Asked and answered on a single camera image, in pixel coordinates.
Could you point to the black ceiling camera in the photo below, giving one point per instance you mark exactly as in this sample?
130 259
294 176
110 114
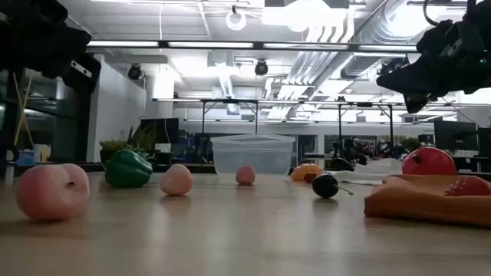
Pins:
134 72
261 68

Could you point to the blue box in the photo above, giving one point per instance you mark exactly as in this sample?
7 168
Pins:
26 158

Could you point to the orange toy bell pepper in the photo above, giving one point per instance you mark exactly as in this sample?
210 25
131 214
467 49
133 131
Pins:
303 169

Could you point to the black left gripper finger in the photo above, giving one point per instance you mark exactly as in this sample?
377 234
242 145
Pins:
86 78

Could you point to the green toy bell pepper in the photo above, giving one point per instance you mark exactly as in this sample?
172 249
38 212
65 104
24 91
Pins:
128 168

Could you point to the red toy strawberry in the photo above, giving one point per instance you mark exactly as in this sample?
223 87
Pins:
470 187

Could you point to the clear plastic tupperware container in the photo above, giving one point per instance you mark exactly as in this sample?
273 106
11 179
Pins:
253 153

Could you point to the pink toy peach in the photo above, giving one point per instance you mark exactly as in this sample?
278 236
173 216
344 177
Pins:
51 191
176 180
245 175

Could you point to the black computer monitor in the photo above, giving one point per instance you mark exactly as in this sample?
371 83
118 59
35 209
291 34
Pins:
454 135
161 130

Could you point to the black dome object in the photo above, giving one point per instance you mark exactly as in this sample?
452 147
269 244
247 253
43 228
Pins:
340 165

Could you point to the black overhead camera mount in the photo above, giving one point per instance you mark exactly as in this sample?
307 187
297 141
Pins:
391 66

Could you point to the white folded towel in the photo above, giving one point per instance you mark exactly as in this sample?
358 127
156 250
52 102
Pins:
376 168

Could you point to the black background workstation frame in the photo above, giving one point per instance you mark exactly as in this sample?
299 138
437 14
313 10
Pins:
203 115
340 130

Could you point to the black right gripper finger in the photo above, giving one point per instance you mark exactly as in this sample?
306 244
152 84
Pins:
415 102
414 80

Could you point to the background potted plant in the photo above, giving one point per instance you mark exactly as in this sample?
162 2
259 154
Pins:
409 144

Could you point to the potted green succulent plant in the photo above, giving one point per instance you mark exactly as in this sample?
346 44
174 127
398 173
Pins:
115 145

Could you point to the red tomato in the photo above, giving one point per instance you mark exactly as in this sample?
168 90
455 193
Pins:
429 161

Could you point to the orange folded cloth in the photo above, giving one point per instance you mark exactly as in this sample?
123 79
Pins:
406 203

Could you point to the overhead light bar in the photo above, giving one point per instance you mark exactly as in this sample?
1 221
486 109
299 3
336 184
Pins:
211 45

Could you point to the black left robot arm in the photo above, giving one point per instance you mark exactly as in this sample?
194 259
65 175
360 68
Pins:
19 23

